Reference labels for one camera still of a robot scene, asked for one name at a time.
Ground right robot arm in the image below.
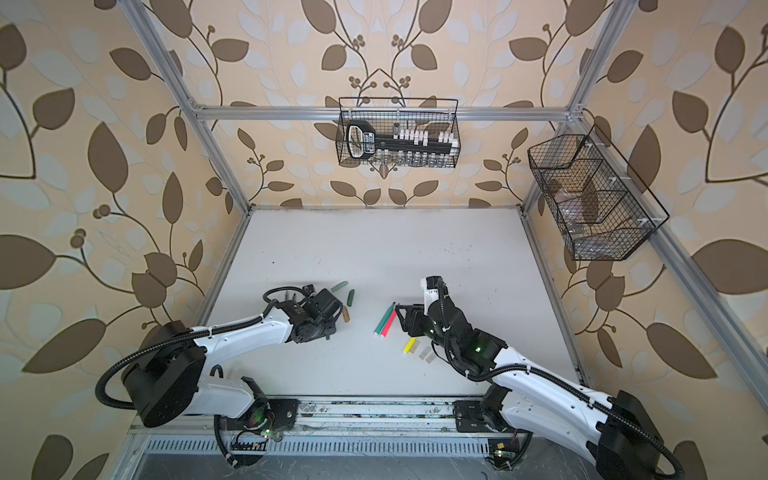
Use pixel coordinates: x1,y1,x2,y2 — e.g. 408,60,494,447
394,276,686,479

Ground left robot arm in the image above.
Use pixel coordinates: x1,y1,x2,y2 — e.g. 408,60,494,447
95,285,345,469

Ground yellow highlighter marker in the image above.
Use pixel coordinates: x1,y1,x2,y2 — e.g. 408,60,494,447
402,338,416,354

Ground pink highlighter marker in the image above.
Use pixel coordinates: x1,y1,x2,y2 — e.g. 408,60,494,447
380,308,397,337

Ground green highlighter marker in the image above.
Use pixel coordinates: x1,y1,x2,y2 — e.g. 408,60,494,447
374,302,396,335

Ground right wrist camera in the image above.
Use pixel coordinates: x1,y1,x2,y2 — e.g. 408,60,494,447
420,276,448,311

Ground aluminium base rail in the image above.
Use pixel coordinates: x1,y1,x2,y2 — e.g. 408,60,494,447
124,392,607,464

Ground black socket rail tool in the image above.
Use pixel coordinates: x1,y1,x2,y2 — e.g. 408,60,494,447
339,120,461,162

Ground rear black wire basket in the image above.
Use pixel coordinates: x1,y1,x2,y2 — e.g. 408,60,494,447
335,95,462,169

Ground black wire basket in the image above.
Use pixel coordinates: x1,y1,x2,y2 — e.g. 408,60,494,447
527,125,670,261
335,95,462,169

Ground right black wire basket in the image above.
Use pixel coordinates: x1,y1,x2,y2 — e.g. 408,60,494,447
527,125,670,261

